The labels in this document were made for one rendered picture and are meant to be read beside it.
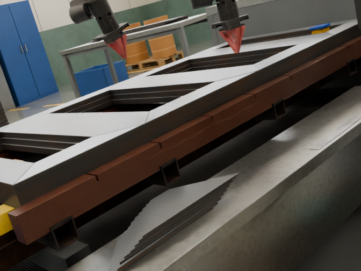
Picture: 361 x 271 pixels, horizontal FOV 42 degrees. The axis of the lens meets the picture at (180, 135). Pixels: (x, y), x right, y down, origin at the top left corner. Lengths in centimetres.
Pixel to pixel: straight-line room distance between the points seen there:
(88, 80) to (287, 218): 536
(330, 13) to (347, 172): 79
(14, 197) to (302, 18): 163
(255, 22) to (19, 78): 797
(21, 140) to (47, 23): 998
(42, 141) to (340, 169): 94
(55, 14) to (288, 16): 962
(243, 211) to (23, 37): 939
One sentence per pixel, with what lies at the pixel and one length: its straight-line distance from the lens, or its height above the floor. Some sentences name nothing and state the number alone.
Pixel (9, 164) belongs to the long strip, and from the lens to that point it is 114.
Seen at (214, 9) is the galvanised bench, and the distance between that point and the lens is 257.
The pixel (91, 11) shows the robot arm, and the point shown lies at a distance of 154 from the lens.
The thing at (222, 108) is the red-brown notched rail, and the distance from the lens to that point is 124.
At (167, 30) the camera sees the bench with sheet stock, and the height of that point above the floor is 91.
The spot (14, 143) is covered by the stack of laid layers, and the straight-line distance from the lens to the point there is 156.
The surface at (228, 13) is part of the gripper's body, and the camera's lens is 140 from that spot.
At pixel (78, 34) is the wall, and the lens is 1192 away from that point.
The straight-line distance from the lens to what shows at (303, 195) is 146.
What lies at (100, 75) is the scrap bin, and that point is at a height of 49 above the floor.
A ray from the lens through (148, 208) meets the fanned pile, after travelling 103.
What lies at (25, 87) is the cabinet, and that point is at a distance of 1007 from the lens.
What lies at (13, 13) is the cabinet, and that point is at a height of 174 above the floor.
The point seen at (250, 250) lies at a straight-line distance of 130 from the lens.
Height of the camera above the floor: 111
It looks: 15 degrees down
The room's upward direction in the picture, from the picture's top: 15 degrees counter-clockwise
